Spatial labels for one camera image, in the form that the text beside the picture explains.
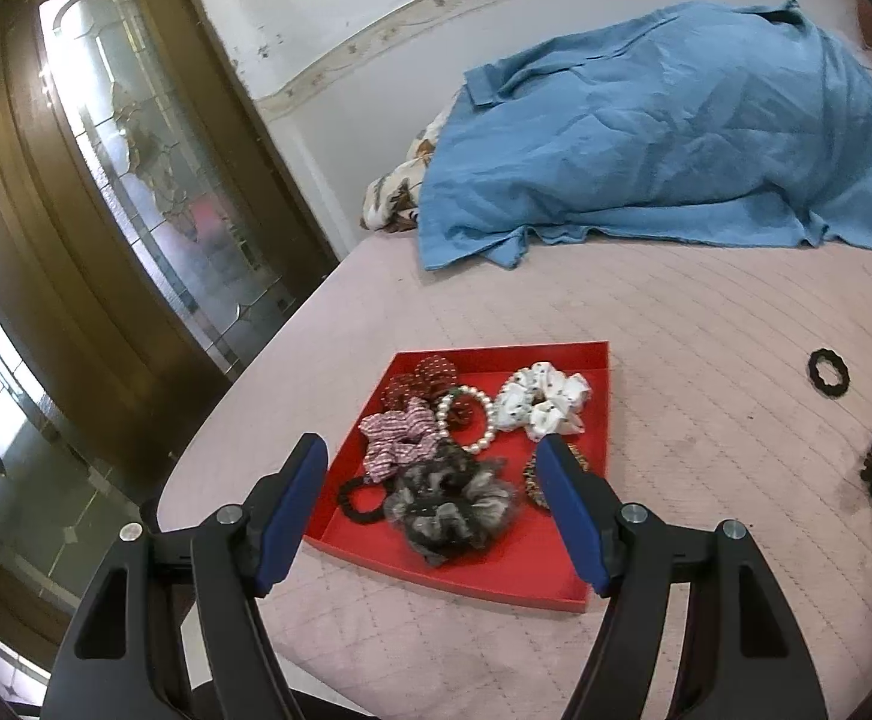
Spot plain black hair tie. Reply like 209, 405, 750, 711
335, 475, 394, 527

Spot leopard print scrunchie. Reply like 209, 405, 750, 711
522, 445, 589, 511

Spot black scrunchie with bead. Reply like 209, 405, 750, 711
807, 348, 851, 398

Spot white cherry print scrunchie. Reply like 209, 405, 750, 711
493, 361, 592, 442

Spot grey black organza scrunchie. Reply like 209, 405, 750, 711
384, 439, 518, 567

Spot red plaid scrunchie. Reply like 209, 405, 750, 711
358, 398, 439, 484

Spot large white pearl bracelet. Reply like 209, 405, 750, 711
432, 383, 500, 457

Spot dark red polka dot scrunchie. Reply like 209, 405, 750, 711
381, 355, 461, 426

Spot red tray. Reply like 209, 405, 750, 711
304, 341, 610, 613

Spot brown wooden glass door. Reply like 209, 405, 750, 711
0, 0, 340, 653

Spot floral white brown blanket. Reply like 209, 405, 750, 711
360, 94, 457, 232

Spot blue blanket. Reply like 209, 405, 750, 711
418, 2, 872, 270

